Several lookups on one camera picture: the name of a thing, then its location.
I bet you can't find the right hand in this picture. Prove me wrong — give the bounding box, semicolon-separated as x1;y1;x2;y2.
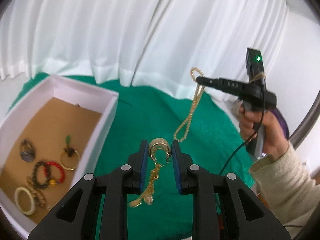
237;103;291;163

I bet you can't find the right forearm cream sleeve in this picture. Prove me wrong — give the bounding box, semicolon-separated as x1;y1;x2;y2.
249;145;319;238

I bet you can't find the dark beaded bracelet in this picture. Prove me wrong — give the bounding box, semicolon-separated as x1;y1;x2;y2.
25;161;53;210

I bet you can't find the black camera box right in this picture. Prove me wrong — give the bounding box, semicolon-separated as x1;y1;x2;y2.
246;48;266;83

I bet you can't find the white curtain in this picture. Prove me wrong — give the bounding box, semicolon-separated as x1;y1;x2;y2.
1;0;289;99

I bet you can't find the green cloth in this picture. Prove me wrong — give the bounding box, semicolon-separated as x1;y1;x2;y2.
7;71;258;240

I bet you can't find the silver ring with stone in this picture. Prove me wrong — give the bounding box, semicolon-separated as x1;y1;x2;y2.
19;138;37;163

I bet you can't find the gold bangle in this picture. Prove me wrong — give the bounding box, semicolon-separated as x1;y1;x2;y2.
60;147;80;171

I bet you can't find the gold ornate earring jewelry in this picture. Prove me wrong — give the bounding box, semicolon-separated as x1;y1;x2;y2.
129;138;172;207

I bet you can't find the red beaded bracelet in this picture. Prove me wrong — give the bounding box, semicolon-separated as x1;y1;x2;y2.
43;160;66;186

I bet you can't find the cream white bangle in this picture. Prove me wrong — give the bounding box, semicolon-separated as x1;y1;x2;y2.
14;187;36;216

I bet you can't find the green leaf pendant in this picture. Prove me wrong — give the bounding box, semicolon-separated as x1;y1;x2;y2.
63;135;75;157

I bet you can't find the black cable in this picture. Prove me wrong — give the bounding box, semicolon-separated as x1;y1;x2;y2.
219;84;266;176

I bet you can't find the gold chain necklace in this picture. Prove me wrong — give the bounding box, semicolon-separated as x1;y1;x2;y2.
173;67;206;142

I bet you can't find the white cardboard box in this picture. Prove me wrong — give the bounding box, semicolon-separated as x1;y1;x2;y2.
1;76;119;239

